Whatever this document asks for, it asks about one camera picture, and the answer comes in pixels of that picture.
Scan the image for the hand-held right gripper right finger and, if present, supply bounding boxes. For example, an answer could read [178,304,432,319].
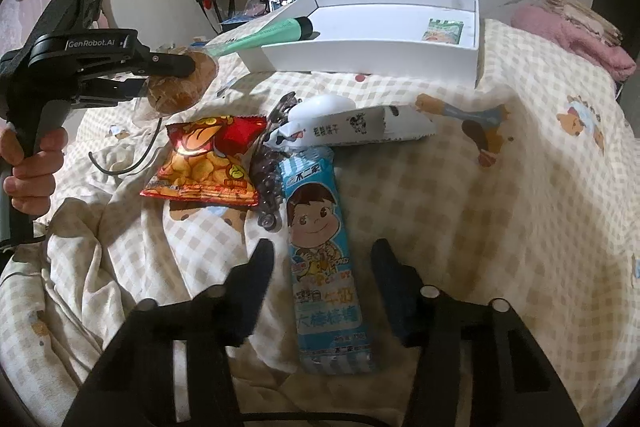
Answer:
[370,238,583,427]

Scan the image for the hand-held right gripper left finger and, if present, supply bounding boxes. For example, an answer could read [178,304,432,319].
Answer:
[62,238,276,427]

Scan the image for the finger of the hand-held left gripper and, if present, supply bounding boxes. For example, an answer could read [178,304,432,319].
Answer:
[75,76,151,108]
[134,49,197,80]

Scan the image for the packaged orange bread bun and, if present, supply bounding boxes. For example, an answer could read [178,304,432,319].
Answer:
[135,49,221,122]

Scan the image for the blue candy packet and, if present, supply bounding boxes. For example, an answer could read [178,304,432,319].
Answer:
[277,146,376,375]

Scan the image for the dark chocolate candy packet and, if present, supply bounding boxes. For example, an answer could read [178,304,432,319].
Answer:
[250,92,301,235]

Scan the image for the red snack bag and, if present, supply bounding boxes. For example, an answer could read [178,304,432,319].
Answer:
[140,114,268,208]

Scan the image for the green tube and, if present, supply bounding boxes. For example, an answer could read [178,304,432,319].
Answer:
[205,16,317,58]

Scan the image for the white oval case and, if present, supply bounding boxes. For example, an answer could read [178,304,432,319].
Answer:
[290,94,356,122]

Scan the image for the white biscuit packet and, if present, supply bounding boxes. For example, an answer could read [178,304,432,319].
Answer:
[262,104,436,152]

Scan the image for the white cardboard box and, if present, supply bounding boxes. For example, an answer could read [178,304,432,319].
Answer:
[207,0,482,90]

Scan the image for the green candy packet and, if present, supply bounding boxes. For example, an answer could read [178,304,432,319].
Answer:
[421,18,463,44]

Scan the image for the person's left hand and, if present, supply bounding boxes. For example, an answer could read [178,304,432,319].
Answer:
[0,127,68,216]

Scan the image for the blue desk mat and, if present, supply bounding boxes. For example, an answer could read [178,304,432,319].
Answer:
[218,14,261,32]

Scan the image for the pink folded blanket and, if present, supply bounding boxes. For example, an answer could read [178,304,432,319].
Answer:
[510,3,637,82]

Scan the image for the beige folded cloth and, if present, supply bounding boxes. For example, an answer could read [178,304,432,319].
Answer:
[542,0,623,48]

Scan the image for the black cable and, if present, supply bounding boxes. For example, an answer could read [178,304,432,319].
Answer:
[89,122,168,175]

